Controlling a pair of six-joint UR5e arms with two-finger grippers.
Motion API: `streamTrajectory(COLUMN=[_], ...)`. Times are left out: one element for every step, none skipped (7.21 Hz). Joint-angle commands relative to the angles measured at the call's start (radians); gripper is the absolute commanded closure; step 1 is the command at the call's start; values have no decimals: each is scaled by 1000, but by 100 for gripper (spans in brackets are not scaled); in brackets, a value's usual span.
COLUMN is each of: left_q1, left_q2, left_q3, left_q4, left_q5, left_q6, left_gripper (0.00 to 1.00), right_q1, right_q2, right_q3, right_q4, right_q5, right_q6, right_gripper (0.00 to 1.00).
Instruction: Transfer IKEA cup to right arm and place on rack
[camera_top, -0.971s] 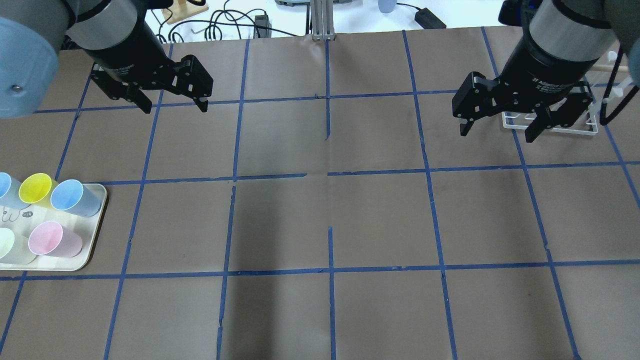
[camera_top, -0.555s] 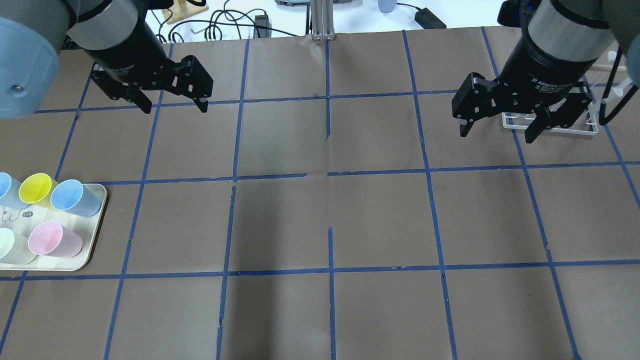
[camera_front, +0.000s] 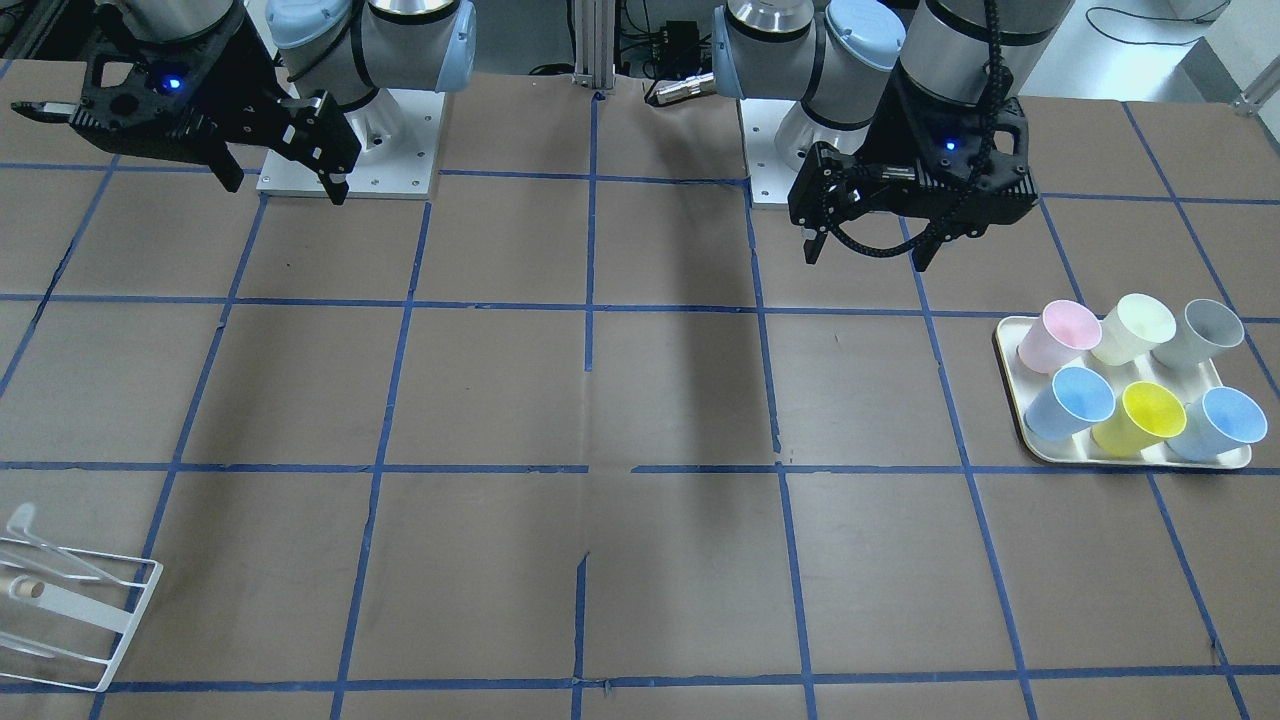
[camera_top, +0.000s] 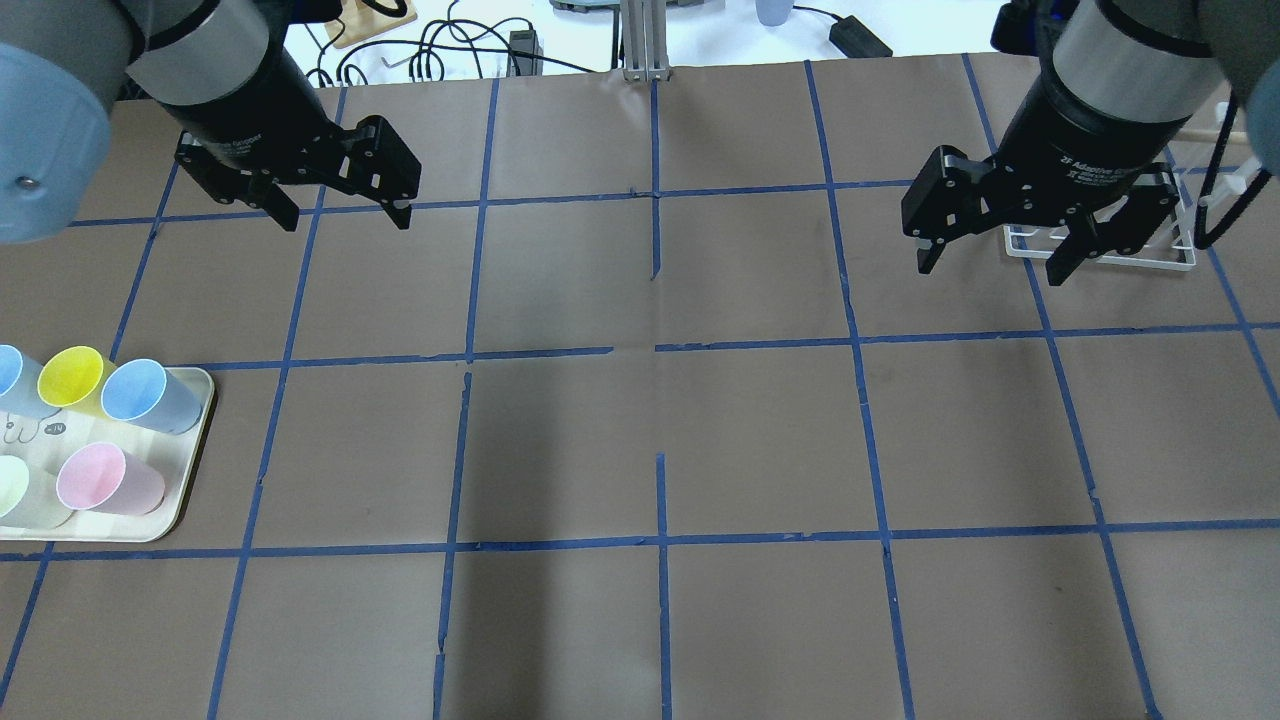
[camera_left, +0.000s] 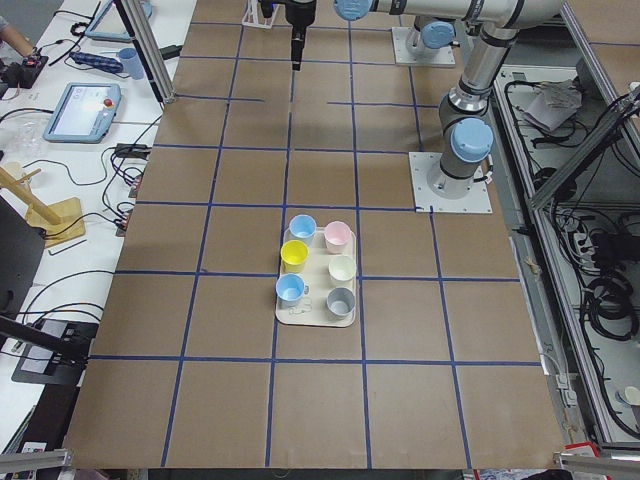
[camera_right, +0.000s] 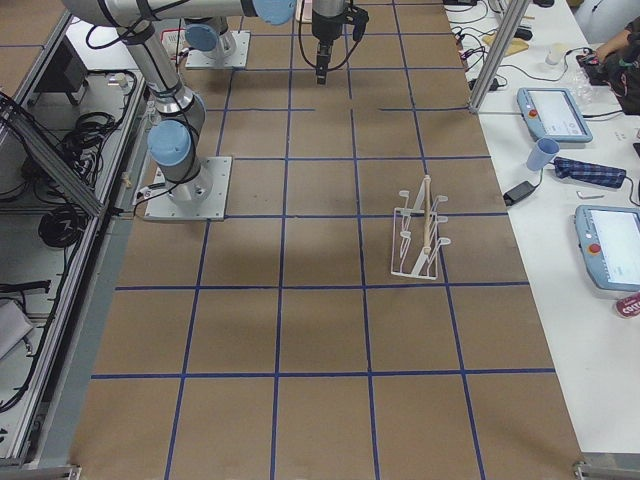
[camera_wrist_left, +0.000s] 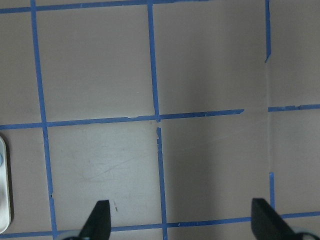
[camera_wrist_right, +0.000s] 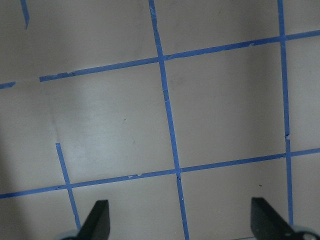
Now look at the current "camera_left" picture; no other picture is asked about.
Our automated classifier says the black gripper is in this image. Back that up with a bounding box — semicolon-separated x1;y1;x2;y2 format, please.
285;0;316;26

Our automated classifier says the light blue ikea cup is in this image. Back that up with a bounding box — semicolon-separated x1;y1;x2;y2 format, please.
275;273;309;309

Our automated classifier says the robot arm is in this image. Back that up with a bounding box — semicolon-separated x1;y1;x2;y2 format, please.
333;1;563;200
405;16;455;65

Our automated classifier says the blue cup on tray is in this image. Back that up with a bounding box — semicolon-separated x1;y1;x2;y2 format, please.
288;214;317;246

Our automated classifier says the pink cup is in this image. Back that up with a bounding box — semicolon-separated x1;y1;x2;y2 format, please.
324;221;352;254

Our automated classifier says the yellow cup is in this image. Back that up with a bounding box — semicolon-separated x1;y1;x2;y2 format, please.
280;240;309;273

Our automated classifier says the cream white cup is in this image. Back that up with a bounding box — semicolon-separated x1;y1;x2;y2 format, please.
328;255;357;287

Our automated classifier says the grey cup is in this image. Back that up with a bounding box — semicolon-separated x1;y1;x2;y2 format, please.
326;287;356;319

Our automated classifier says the black power adapter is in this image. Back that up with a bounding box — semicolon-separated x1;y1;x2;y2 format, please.
160;45;183;60

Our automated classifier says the blue tumbler on desk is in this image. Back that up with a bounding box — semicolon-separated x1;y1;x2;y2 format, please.
117;47;145;80

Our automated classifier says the far teach pendant tablet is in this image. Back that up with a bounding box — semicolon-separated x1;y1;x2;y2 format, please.
85;1;131;43

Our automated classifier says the teach pendant tablet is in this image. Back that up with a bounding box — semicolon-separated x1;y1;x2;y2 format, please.
42;83;122;144
85;1;131;43

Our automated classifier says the blue plaid umbrella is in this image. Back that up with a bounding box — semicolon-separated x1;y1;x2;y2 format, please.
69;51;124;74

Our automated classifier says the near teach pendant tablet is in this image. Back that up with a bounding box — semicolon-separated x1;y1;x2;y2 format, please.
42;83;122;144

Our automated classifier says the cream plastic tray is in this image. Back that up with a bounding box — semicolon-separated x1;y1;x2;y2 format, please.
275;227;357;328

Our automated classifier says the wooden stand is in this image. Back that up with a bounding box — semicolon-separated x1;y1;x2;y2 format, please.
1;168;86;249

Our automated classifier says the white wire cup rack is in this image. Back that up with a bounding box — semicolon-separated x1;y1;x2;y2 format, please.
241;0;278;29

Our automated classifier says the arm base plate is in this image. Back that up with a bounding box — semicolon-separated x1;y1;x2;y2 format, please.
409;152;493;215
391;27;456;68

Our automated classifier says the aluminium frame post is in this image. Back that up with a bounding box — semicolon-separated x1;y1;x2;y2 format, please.
114;0;176;105

